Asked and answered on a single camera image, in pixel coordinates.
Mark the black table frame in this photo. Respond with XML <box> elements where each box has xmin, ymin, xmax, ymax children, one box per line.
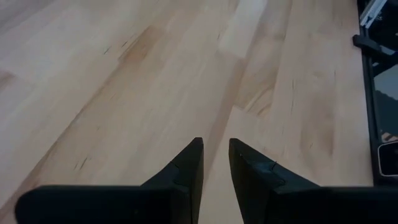
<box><xmin>353</xmin><ymin>0</ymin><xmax>398</xmax><ymax>187</ymax></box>

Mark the black rounded device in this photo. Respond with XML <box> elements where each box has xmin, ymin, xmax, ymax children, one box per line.
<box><xmin>377</xmin><ymin>141</ymin><xmax>398</xmax><ymax>178</ymax></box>

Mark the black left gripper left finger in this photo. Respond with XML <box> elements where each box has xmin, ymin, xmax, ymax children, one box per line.
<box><xmin>14</xmin><ymin>137</ymin><xmax>205</xmax><ymax>224</ymax></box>

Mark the silver aluminium extrusion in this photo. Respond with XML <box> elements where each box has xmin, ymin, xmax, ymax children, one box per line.
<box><xmin>359</xmin><ymin>0</ymin><xmax>389</xmax><ymax>29</ymax></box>

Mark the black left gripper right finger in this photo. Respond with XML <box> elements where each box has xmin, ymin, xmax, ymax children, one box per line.
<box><xmin>228</xmin><ymin>138</ymin><xmax>398</xmax><ymax>224</ymax></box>

